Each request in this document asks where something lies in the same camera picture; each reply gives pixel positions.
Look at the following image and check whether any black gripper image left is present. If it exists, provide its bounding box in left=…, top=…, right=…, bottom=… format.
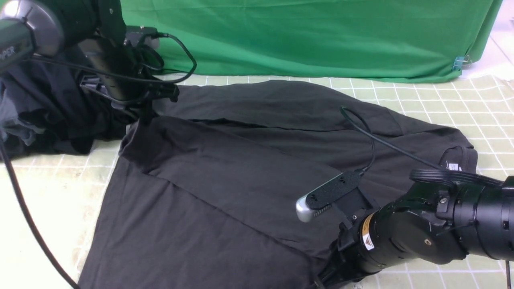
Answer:
left=80, top=69, right=179, bottom=125

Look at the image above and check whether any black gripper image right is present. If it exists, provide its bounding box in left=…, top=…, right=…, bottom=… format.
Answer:
left=314, top=226, right=384, bottom=289

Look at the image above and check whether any gray long-sleeved shirt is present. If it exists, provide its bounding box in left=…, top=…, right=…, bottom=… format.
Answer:
left=79, top=80, right=478, bottom=289

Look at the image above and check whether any pile of black clothes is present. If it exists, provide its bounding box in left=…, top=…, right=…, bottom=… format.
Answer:
left=0, top=61, right=132, bottom=159

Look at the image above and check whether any green backdrop cloth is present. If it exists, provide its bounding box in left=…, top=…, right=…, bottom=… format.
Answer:
left=121, top=0, right=502, bottom=83

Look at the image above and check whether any blue binder clip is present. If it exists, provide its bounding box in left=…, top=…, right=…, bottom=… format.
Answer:
left=452, top=55, right=472, bottom=71

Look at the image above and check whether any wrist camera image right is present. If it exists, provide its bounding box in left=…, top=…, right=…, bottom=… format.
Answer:
left=295, top=171, right=362, bottom=223

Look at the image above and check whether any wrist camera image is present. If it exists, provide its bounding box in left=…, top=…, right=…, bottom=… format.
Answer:
left=123, top=26, right=160, bottom=49
left=295, top=171, right=362, bottom=223

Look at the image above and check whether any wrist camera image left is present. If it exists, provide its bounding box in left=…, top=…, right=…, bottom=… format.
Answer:
left=123, top=26, right=160, bottom=49

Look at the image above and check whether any black cable image right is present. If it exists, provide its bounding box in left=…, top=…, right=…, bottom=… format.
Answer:
left=339, top=106, right=443, bottom=174

